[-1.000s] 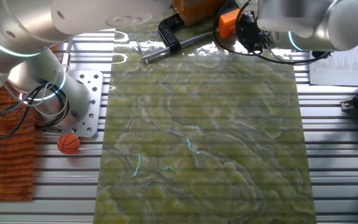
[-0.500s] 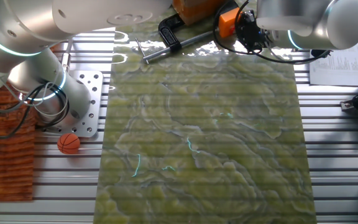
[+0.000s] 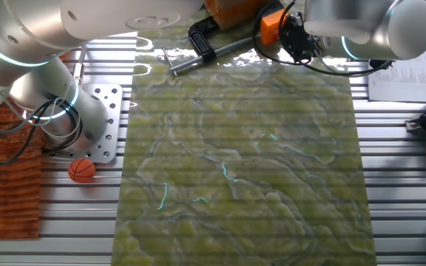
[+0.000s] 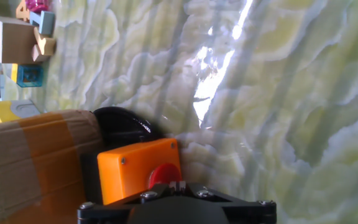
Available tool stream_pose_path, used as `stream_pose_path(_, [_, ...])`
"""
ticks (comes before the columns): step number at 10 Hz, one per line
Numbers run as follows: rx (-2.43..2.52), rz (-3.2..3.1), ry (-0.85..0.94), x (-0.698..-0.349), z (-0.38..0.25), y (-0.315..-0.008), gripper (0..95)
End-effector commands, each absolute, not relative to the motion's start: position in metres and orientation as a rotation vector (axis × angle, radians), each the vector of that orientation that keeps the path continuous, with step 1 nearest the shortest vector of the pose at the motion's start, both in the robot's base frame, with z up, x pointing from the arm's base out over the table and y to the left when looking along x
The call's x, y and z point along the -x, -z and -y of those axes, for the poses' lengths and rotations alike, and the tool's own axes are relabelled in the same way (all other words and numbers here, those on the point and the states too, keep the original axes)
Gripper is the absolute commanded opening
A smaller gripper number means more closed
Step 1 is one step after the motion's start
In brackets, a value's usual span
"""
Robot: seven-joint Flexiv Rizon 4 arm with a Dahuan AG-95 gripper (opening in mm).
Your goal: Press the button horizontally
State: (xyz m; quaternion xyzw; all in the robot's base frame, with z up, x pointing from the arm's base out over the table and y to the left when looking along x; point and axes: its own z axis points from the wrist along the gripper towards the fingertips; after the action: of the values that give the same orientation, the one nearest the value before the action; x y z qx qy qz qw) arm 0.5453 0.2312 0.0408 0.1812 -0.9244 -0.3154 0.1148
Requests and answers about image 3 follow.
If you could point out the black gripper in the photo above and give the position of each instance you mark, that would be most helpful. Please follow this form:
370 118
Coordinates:
305 42

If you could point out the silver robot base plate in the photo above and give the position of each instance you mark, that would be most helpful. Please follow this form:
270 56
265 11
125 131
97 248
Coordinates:
107 122

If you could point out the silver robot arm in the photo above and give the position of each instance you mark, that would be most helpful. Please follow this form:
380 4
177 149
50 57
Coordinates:
32 29

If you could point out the printed white paper sheet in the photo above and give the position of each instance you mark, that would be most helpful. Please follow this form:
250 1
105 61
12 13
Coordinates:
401 81

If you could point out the small orange basketball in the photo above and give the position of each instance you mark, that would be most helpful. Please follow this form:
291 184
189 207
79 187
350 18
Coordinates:
81 170

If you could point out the orange box with red button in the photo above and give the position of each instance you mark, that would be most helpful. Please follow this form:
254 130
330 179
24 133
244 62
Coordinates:
270 27

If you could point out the black C-clamp silver screw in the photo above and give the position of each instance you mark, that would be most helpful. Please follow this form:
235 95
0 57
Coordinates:
198 40

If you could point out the green marble pattern mat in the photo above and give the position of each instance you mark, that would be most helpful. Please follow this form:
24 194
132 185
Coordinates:
235 166

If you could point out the orange wooden block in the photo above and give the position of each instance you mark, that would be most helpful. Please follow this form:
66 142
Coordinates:
235 13

